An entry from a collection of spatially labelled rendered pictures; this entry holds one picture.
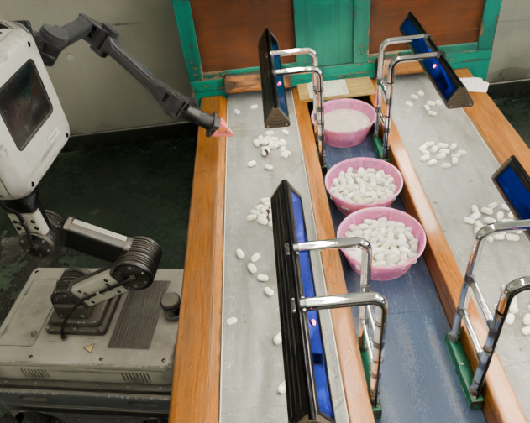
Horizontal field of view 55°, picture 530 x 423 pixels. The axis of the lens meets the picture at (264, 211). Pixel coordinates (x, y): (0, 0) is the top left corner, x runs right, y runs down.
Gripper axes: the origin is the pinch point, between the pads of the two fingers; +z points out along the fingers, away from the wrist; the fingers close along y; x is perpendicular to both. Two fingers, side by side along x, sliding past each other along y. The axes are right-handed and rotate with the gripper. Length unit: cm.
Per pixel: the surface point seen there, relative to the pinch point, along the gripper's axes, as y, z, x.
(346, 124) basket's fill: 12.6, 42.0, -22.4
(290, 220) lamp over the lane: -83, -5, -34
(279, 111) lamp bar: -32.5, -3.0, -32.8
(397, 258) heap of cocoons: -63, 44, -24
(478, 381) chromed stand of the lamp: -108, 46, -33
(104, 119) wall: 133, -32, 109
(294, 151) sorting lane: -3.2, 24.0, -8.2
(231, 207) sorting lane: -32.9, 4.8, 7.3
